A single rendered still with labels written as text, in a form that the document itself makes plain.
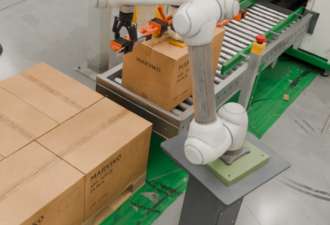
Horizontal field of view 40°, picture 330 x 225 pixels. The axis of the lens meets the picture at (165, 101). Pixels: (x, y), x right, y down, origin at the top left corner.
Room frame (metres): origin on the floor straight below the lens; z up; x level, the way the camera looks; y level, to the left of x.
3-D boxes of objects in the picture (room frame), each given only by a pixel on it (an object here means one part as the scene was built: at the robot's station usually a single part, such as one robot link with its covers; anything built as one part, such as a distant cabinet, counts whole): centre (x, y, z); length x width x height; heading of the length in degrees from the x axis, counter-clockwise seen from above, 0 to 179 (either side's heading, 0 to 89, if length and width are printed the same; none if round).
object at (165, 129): (2.36, 0.18, 0.47); 0.70 x 0.03 x 0.15; 59
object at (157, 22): (2.46, 0.11, 1.08); 0.10 x 0.08 x 0.06; 60
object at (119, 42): (2.16, 0.29, 1.08); 0.08 x 0.07 x 0.05; 150
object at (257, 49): (2.60, -0.54, 0.50); 0.07 x 0.07 x 1.00; 59
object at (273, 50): (3.20, -0.70, 0.50); 2.31 x 0.05 x 0.19; 149
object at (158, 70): (2.67, -0.01, 0.75); 0.60 x 0.40 x 0.40; 149
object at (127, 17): (2.16, 0.27, 1.24); 0.08 x 0.07 x 0.09; 60
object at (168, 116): (2.36, 0.18, 0.58); 0.70 x 0.03 x 0.06; 59
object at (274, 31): (3.53, -0.83, 0.60); 1.60 x 0.10 x 0.09; 149
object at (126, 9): (2.16, 0.27, 1.31); 0.09 x 0.09 x 0.06
